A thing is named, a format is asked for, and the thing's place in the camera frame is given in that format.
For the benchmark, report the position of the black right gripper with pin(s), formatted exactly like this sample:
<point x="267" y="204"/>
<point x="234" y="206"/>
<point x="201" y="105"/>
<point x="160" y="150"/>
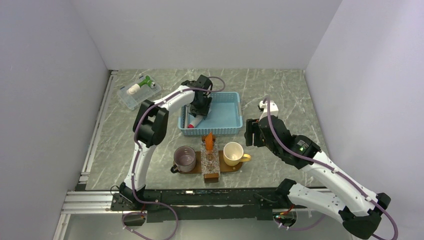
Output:
<point x="248" y="133"/>

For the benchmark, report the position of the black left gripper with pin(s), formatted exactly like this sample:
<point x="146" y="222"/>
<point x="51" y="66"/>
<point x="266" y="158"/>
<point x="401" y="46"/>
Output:
<point x="203" y="111"/>

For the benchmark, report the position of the white toothpaste tube red cap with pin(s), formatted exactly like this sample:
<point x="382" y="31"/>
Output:
<point x="195" y="122"/>

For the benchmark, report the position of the yellow mug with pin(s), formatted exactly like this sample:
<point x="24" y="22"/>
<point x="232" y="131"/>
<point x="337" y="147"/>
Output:
<point x="233" y="154"/>

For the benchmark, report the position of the light blue plastic basket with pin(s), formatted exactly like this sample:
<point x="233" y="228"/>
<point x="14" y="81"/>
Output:
<point x="224" y="117"/>

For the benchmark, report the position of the orange toothpaste tube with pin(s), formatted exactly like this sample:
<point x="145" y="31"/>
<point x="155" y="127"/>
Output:
<point x="209" y="142"/>

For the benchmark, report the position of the brown oval wooden tray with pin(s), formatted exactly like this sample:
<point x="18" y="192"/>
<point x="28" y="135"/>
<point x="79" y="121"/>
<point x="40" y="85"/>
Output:
<point x="224" y="168"/>

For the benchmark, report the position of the clear acrylic holder wooden base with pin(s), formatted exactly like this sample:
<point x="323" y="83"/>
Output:
<point x="210" y="163"/>

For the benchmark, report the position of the purple grey mug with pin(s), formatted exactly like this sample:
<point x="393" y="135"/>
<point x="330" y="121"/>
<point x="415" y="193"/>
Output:
<point x="184" y="159"/>

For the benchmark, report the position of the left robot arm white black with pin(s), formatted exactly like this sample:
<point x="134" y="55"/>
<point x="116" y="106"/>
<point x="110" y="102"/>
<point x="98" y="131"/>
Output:
<point x="150" y="128"/>

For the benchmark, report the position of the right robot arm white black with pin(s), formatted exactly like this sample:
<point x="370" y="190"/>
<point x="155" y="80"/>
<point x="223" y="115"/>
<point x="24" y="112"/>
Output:
<point x="357" y="208"/>

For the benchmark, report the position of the clear plastic storage box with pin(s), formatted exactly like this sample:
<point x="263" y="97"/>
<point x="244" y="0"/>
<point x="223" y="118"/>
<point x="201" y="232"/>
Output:
<point x="133" y="101"/>

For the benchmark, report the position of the green white toy bottle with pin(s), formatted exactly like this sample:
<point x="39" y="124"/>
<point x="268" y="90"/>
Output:
<point x="145" y="81"/>

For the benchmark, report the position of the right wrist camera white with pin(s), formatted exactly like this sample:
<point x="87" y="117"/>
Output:
<point x="267" y="108"/>

